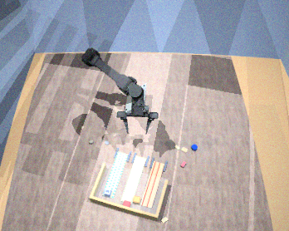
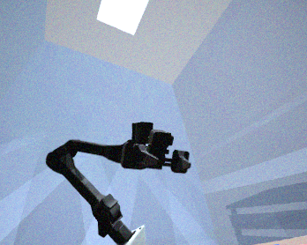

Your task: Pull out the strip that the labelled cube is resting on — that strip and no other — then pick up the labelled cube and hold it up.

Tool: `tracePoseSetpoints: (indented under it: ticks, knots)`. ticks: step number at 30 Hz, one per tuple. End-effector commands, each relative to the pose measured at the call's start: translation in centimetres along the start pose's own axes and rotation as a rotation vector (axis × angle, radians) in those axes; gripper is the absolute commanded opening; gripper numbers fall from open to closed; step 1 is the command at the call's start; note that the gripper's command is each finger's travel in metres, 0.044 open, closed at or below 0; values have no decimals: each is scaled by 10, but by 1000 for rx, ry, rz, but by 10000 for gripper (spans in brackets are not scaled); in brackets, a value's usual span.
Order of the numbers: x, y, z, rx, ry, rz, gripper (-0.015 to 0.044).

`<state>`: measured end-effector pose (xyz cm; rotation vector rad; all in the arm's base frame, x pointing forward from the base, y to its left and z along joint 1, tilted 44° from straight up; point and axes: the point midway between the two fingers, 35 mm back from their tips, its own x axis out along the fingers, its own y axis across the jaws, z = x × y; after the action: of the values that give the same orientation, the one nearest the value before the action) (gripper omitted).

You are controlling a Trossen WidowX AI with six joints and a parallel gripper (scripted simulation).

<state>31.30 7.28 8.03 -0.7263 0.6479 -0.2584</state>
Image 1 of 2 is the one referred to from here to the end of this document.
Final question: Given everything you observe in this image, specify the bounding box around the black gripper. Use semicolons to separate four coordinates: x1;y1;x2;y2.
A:
116;99;159;135

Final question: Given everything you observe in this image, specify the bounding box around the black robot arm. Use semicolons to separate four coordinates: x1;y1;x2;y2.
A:
81;47;149;116

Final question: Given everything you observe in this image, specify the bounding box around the white flat strip with orange stripes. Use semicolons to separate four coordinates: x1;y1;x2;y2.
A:
150;161;164;178

